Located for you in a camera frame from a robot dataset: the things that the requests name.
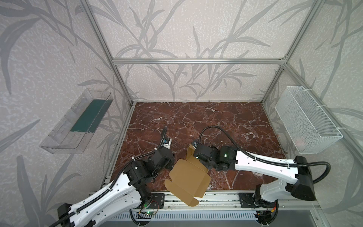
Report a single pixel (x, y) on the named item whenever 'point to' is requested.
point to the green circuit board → (151, 213)
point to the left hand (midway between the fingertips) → (173, 155)
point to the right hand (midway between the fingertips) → (204, 153)
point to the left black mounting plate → (157, 201)
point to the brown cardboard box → (190, 178)
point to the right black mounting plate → (247, 201)
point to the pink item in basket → (298, 143)
